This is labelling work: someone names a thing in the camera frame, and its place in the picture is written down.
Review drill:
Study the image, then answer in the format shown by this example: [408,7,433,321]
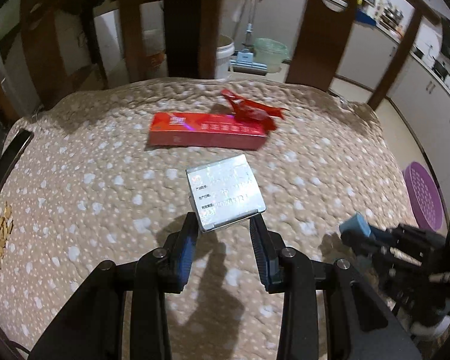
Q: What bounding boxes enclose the small white cardboard box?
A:
[186,154,266,233]

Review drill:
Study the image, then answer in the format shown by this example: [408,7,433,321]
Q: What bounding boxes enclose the purple mesh trash basket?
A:
[402,162,444,232]

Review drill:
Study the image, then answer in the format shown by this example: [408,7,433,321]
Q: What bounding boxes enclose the grey kitchen cabinets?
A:
[239,0,450,197]

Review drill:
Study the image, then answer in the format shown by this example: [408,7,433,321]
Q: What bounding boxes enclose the red rectangular carton box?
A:
[148,112,267,150]

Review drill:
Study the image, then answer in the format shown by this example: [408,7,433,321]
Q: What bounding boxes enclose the crumpled red wrapper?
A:
[220,89,285,133]

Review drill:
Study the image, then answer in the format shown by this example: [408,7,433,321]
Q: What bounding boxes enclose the yellow scraps pile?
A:
[0,202,14,261]

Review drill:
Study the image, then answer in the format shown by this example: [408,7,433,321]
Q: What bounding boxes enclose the blue flat mop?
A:
[230,0,267,77]

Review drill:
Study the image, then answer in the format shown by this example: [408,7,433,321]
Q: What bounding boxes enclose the green translucent bucket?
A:
[253,38,289,73]

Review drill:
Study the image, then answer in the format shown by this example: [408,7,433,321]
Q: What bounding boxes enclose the black phone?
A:
[0,128,34,195]

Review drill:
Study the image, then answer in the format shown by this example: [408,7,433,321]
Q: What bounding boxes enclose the white plastic bucket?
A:
[214,34,235,80]

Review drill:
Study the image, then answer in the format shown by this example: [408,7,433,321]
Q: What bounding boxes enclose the dark wooden chair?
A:
[18,0,425,112]

